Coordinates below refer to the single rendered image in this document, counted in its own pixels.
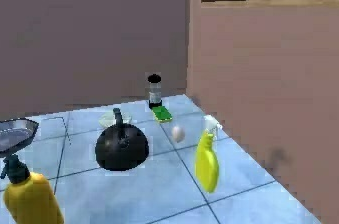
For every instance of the yellow spray bottle white nozzle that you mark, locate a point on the yellow spray bottle white nozzle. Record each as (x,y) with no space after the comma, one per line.
(207,163)

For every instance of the white egg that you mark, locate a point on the white egg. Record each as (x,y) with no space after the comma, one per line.
(178,133)

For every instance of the green sponge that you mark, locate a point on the green sponge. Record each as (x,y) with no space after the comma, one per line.
(162,113)

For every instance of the yellow bottle with dark pump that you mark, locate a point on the yellow bottle with dark pump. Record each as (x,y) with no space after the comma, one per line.
(32,200)

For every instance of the clear shaker with black cap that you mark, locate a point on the clear shaker with black cap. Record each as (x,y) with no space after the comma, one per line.
(154,91)

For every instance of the black frying pan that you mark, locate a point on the black frying pan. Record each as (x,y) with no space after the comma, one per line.
(3,137)

